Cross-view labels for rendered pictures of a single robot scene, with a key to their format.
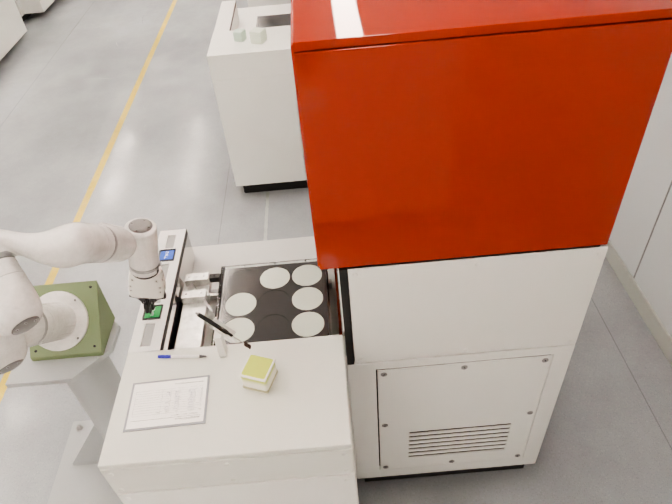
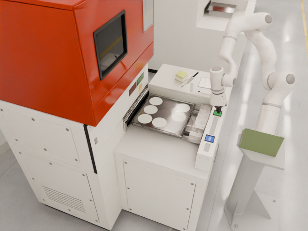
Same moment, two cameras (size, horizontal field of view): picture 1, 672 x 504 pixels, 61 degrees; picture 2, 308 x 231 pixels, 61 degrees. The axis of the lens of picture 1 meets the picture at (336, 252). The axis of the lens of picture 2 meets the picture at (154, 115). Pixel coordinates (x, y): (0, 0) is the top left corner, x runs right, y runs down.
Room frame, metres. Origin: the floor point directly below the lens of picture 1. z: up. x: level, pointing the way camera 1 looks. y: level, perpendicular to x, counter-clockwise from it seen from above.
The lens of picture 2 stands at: (2.65, 0.64, 2.13)
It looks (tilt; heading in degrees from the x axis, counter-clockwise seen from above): 41 degrees down; 200
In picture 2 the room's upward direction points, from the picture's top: straight up
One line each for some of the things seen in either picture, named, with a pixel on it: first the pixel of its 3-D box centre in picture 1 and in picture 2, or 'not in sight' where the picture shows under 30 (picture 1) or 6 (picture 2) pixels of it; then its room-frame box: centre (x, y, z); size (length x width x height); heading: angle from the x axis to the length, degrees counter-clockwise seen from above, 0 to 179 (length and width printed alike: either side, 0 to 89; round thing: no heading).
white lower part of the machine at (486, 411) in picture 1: (431, 337); (93, 154); (1.46, -0.35, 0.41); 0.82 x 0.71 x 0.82; 0
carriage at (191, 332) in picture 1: (193, 319); (200, 123); (1.25, 0.48, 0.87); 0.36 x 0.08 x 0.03; 0
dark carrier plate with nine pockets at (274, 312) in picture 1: (274, 301); (164, 113); (1.27, 0.21, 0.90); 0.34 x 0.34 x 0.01; 89
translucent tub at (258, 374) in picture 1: (259, 374); (181, 77); (0.92, 0.23, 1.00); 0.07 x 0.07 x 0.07; 69
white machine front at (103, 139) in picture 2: (337, 228); (123, 108); (1.46, -0.01, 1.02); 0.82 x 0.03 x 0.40; 0
